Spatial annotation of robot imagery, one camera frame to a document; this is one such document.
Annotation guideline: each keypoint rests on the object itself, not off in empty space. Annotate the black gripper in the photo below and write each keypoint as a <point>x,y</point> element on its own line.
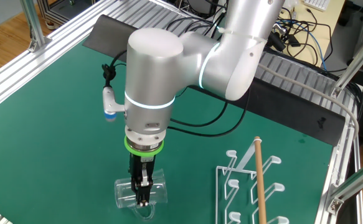
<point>142,163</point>

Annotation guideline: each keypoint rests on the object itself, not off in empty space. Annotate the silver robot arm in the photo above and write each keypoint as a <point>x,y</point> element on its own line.
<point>150,77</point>

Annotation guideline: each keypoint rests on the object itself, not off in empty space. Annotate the green ringed wrist flange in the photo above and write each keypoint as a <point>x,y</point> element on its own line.
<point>144,153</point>

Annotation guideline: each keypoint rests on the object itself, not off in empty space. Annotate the green table mat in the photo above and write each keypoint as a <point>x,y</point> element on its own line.
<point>59,124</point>

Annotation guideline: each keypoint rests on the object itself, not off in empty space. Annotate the black rubber mat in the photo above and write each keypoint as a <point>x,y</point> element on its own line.
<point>293,109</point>

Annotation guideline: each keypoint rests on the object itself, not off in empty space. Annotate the black power adapter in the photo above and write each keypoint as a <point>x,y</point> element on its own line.
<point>276,41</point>

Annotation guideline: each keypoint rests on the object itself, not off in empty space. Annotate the white keyboard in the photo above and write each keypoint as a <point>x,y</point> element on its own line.
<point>318,3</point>

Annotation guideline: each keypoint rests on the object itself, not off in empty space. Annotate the beige desk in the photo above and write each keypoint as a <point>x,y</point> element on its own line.
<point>333,18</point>

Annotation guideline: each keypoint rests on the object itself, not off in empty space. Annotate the silver wrist camera blue cap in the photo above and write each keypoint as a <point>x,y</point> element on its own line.
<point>109,102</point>

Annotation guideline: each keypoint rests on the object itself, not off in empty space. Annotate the black white striped cabinet frame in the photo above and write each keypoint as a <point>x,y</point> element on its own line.
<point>49,12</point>

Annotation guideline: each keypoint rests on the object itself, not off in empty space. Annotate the aluminium frame post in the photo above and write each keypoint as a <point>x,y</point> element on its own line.
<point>31,18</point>
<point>355,183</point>
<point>355,62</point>

